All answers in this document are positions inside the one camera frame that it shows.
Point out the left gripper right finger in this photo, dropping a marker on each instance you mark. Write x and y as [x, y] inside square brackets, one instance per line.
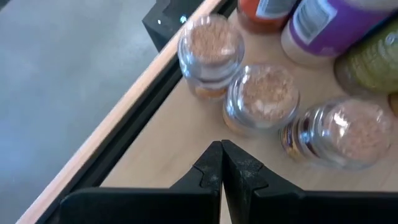
[295, 208]

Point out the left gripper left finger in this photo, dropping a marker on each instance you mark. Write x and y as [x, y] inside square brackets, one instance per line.
[140, 205]

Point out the small cork-topped glass jar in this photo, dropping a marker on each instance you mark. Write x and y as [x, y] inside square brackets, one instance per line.
[211, 46]
[262, 96]
[348, 133]

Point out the black-lid thyme leaves jar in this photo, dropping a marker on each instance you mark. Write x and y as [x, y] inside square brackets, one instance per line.
[370, 68]

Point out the black-lid jar labelled SPICES 4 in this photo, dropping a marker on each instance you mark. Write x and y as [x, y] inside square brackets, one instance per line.
[326, 28]

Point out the black-lid brown spice jar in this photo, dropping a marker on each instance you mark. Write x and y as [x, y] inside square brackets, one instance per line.
[264, 15]

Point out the black-framed wooden shelf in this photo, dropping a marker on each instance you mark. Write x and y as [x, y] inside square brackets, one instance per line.
[174, 140]

